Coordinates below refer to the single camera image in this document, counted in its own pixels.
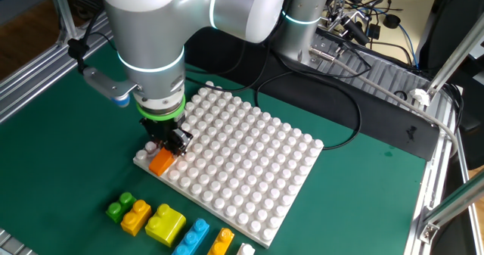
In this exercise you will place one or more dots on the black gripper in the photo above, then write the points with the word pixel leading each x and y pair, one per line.
pixel 160 128

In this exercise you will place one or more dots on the orange curved block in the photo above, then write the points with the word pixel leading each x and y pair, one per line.
pixel 160 164

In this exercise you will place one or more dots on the green two-stud block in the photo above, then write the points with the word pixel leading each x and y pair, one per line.
pixel 115 209

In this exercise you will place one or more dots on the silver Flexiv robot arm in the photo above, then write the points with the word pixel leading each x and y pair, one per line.
pixel 151 32

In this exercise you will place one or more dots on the white studded baseplate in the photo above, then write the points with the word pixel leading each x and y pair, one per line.
pixel 246 171

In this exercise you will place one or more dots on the lime yellow large block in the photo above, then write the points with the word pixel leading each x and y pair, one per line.
pixel 166 226

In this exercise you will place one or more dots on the yellow two-stud block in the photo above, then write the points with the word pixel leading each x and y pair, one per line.
pixel 134 221

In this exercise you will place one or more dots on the light blue three-stud block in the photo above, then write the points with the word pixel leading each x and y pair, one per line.
pixel 191 240

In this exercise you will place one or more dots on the yellow four-stud block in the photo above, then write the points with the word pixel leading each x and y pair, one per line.
pixel 221 243

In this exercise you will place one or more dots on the white four-stud block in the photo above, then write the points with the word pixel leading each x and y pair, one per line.
pixel 246 250

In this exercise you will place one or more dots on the green table mat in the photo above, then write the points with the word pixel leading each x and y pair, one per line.
pixel 359 194

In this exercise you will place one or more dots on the black round puck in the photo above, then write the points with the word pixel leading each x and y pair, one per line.
pixel 391 20

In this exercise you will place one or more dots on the white crumpled tape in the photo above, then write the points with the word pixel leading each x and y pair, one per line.
pixel 419 96

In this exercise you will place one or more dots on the aluminium diagonal strut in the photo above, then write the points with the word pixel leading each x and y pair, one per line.
pixel 457 54
pixel 453 206

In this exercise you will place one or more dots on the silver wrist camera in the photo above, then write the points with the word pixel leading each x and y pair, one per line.
pixel 109 86

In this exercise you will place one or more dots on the aluminium table frame rail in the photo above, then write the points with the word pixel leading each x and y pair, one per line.
pixel 38 84
pixel 427 194

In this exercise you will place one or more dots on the aluminium vertical post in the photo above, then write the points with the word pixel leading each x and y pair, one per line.
pixel 62 13

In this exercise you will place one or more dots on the black camera on stand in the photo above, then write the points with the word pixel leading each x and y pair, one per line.
pixel 355 30

